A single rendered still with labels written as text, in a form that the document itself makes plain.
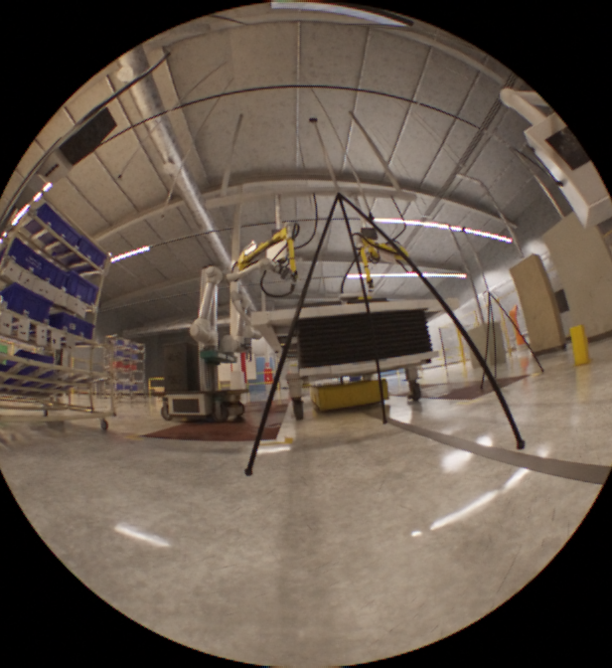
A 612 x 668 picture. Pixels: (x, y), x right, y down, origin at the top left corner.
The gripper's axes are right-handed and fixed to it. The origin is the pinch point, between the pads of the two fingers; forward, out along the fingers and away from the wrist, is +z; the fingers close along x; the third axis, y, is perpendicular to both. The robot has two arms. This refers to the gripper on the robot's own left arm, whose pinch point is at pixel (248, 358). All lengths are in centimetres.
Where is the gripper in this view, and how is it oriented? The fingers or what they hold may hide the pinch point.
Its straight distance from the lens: 256.3
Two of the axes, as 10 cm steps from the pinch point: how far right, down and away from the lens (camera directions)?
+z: 1.1, 9.7, -2.2
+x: 0.7, 2.1, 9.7
